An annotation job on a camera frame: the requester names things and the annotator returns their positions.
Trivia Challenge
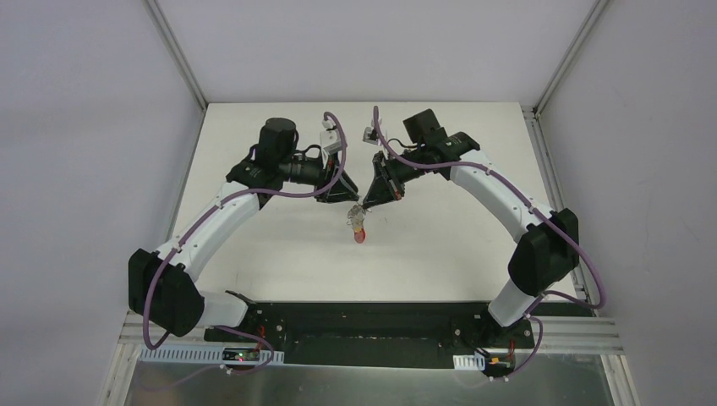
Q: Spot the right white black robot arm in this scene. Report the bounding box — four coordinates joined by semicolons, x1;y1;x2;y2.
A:
362;109;579;347

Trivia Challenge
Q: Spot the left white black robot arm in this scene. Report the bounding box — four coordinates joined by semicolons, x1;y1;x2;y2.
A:
128;112;358;349

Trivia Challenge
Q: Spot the left controller board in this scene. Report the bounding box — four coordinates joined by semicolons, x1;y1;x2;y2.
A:
222;348;261;365

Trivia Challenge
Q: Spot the controller board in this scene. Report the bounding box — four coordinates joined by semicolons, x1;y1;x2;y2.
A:
483;354;515;378
222;348;261;365

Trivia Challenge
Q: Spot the right controller board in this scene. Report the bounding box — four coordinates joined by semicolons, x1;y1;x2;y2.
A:
483;354;515;378

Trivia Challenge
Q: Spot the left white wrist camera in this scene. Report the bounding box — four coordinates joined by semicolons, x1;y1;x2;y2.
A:
319;129;343;156

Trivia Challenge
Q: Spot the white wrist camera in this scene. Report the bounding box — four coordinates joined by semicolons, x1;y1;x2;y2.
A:
319;129;343;156
362;117;384;145

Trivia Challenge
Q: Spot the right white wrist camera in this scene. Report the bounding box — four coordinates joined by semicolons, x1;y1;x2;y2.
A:
362;117;384;145

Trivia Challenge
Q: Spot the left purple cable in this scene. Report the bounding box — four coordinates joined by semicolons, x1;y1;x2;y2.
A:
142;111;348;351

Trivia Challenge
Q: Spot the purple cable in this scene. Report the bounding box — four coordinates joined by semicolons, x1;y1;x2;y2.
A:
142;111;348;351
371;105;607;382

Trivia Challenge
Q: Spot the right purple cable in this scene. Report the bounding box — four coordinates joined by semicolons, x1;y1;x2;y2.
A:
371;105;607;382

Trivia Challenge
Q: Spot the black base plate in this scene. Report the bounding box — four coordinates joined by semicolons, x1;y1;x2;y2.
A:
204;302;594;370

